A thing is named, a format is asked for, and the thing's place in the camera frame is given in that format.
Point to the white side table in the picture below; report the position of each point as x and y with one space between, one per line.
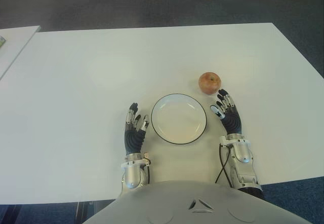
15 46

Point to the green item on side table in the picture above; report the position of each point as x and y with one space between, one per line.
2 42

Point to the white plate with black rim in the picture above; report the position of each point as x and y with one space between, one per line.
178 120

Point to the red yellow apple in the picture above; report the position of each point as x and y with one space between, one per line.
210 83

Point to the grey robot torso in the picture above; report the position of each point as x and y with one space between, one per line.
177 203

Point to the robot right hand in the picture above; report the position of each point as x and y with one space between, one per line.
233 122

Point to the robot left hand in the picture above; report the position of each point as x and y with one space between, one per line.
132 140

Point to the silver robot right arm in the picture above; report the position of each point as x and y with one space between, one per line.
243 155

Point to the metal table leg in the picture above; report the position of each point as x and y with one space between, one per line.
84 212

